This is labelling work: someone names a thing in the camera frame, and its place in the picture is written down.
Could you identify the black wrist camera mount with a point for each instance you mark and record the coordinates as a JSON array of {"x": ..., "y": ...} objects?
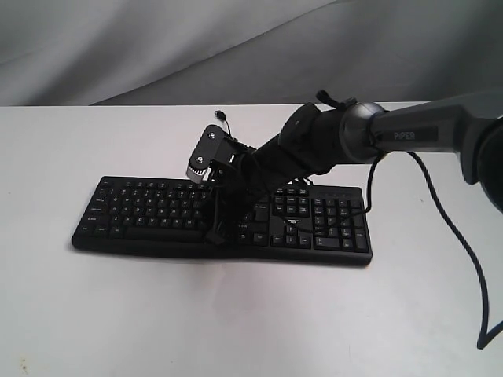
[{"x": 206, "y": 151}]

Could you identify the grey fabric backdrop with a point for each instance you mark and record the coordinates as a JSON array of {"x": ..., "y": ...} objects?
[{"x": 246, "y": 52}]

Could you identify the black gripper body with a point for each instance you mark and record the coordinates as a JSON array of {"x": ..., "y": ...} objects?
[{"x": 240, "y": 176}]

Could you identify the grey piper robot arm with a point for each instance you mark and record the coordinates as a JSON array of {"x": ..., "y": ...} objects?
[{"x": 313, "y": 141}]

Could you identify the black acer keyboard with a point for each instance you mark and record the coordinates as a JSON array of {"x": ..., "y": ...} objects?
[{"x": 163, "y": 218}]

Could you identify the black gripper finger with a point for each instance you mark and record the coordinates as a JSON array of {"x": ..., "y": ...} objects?
[{"x": 222, "y": 230}]

